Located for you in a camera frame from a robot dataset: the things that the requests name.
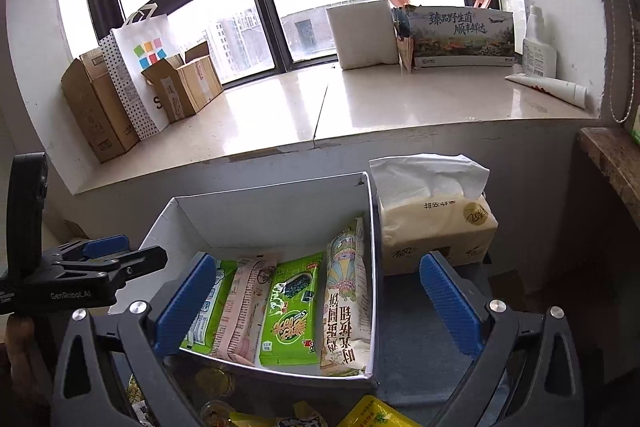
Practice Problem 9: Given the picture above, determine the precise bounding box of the white plastic bottle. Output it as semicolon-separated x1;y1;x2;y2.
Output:
522;5;557;78

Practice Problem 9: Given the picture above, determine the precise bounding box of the white paper roll pack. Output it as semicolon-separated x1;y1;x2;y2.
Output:
326;0;401;70

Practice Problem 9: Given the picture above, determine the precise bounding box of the green seaweed snack packet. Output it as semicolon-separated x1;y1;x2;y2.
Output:
257;253;325;368

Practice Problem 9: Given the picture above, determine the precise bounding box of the gold round jelly cup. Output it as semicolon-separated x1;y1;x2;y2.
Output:
194;367;236;399

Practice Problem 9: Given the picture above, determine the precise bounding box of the person's left hand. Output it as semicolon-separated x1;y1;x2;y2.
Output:
0;313;53;408

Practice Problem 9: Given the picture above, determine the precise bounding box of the light green white snack packet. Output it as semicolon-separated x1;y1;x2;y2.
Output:
180;259;238;350

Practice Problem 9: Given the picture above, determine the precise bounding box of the cream long snack packet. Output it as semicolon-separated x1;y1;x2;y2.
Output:
320;217;373;378

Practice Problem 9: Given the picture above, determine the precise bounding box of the brown stone countertop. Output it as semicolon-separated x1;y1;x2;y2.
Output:
577;127;640;228

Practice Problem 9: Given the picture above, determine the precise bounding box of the corn snack packet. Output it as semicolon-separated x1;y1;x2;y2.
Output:
127;374;156;425

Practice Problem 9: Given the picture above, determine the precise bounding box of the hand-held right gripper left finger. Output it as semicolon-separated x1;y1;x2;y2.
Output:
50;252;219;427

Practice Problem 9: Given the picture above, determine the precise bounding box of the white cardboard box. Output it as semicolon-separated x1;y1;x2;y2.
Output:
123;172;381;389

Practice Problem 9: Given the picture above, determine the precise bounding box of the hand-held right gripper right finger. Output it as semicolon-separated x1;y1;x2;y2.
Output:
419;251;586;427

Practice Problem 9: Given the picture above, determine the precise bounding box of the cream tissue pack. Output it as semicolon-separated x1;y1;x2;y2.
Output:
369;153;499;277

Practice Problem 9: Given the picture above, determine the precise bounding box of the white squeeze tube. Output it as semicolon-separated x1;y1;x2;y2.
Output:
505;73;588;109

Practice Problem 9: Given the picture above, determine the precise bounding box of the tall brown cardboard box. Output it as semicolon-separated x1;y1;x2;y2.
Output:
61;48;141;164

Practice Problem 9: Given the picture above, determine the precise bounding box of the white polka-dot paper bag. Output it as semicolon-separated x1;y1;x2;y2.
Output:
99;3;183;142

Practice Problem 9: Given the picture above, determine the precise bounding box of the pink snack packet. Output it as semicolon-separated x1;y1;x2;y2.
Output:
210;254;277;365

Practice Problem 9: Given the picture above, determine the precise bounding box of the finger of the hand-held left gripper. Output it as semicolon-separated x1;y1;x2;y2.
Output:
42;235;130;264
50;246;168;283

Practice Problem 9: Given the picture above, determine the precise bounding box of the open brown cardboard box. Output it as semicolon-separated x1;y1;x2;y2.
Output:
141;41;224;124

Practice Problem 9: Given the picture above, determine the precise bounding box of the clear jelly cup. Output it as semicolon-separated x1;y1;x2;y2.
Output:
200;399;236;427

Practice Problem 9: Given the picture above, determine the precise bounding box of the beaded blind cord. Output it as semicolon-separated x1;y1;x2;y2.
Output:
597;0;632;124

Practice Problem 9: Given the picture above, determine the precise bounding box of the yellow snack packet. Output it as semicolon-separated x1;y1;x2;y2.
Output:
336;395;426;427

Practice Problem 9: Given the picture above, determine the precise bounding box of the landscape printed box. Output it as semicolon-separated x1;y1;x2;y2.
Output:
405;4;516;68

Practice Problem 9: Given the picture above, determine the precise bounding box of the patterned paper bag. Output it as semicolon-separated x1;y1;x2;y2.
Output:
392;7;414;74

